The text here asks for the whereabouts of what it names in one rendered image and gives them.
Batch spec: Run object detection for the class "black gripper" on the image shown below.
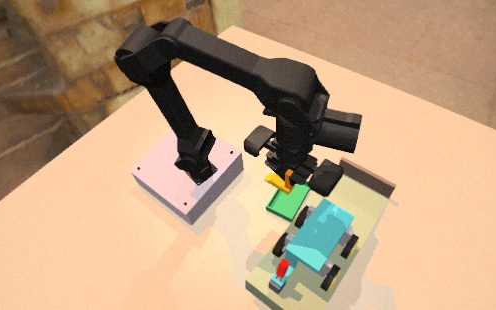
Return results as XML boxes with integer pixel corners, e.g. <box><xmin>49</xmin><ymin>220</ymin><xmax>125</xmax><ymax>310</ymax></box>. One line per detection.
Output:
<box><xmin>243</xmin><ymin>125</ymin><xmax>344</xmax><ymax>197</ymax></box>

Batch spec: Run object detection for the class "red-headed pin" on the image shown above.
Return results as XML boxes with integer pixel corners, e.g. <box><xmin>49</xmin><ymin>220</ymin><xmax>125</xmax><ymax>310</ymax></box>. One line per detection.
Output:
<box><xmin>276</xmin><ymin>259</ymin><xmax>290</xmax><ymax>281</ymax></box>

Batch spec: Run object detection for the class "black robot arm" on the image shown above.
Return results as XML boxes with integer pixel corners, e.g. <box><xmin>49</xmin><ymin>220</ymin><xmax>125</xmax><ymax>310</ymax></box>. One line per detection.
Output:
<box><xmin>114</xmin><ymin>17</ymin><xmax>363</xmax><ymax>186</ymax></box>

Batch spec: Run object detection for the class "green tray rim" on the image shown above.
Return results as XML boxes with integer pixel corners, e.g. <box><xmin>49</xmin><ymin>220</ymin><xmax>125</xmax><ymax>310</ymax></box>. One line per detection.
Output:
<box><xmin>266</xmin><ymin>187</ymin><xmax>311</xmax><ymax>223</ymax></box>

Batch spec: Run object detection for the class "green tray floor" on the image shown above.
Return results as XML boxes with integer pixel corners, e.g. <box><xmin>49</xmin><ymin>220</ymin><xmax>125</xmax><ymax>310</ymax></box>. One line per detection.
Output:
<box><xmin>270</xmin><ymin>184</ymin><xmax>309</xmax><ymax>217</ymax></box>

